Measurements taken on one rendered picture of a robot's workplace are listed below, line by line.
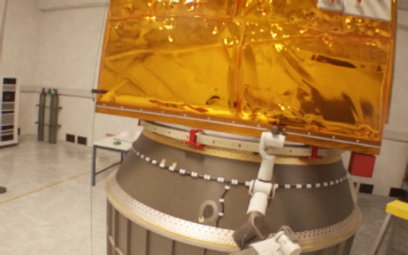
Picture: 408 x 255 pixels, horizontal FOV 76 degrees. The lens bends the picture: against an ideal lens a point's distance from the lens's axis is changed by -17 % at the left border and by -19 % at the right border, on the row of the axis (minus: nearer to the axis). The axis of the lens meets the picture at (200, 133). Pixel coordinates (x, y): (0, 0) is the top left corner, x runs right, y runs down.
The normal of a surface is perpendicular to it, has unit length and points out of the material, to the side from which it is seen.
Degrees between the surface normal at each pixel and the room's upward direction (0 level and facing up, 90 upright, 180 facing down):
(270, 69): 87
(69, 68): 90
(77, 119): 90
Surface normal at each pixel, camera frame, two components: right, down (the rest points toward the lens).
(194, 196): -0.29, -0.39
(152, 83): -0.26, 0.07
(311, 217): 0.35, -0.32
